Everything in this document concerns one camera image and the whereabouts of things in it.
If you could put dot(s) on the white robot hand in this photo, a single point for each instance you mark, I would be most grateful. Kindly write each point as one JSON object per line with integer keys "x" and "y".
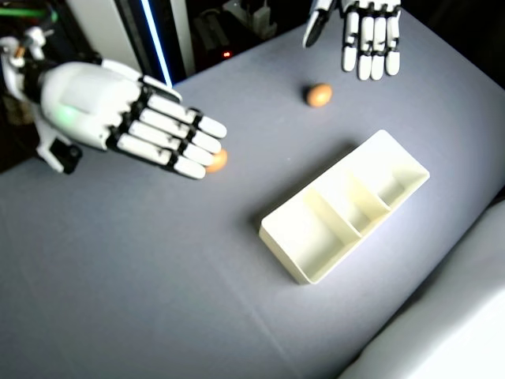
{"x": 87, "y": 102}
{"x": 371, "y": 39}

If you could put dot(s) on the brown egg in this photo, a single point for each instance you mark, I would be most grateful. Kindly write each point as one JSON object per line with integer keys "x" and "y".
{"x": 319, "y": 94}
{"x": 219, "y": 162}

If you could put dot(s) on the cream three-compartment tray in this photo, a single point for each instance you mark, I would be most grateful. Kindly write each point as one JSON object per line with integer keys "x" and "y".
{"x": 315, "y": 237}

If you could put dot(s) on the white column with blue light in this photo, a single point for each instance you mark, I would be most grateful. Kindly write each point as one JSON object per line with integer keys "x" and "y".
{"x": 102, "y": 31}

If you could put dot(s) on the black device with red light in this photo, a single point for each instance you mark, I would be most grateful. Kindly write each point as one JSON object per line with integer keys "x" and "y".
{"x": 221, "y": 39}

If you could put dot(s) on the grey table cloth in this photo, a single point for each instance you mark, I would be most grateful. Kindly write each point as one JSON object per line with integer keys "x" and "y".
{"x": 158, "y": 276}

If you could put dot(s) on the white backdrop sheet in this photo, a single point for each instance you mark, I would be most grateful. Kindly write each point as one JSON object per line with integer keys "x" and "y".
{"x": 453, "y": 316}

